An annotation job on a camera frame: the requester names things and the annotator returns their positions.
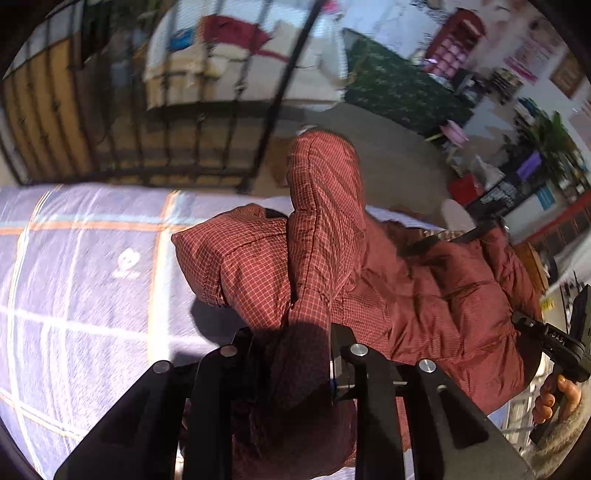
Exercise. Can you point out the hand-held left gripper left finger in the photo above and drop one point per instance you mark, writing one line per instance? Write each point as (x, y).
(244, 353)

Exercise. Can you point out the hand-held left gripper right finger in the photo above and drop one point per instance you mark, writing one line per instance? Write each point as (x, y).
(340, 364)

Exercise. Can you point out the maroon checked puffer jacket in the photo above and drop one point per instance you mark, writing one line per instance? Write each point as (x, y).
(415, 300)

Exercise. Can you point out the person's right forearm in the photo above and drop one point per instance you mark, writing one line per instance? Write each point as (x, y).
(561, 443)

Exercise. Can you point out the person's right hand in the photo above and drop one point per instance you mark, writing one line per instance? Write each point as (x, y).
(547, 401)

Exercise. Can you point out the blue plaid bed sheet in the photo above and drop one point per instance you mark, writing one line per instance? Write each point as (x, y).
(92, 277)

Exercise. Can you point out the green potted plant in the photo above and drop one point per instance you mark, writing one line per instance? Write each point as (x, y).
(551, 138)

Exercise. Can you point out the bed with beige bedding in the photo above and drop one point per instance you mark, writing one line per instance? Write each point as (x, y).
(221, 87)

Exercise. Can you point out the green patterned cloth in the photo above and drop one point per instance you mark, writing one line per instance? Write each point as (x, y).
(401, 87)

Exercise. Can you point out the red cloth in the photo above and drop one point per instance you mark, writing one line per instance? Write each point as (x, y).
(231, 32)

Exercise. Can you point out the red shelf cabinet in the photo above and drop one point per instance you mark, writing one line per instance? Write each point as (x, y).
(455, 44)

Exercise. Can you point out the black metal bed frame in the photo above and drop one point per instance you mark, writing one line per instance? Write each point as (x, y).
(277, 92)

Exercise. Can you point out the framed wall picture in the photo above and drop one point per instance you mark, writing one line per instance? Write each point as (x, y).
(567, 74)

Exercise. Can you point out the pink wall poster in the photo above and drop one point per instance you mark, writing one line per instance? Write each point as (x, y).
(531, 55)

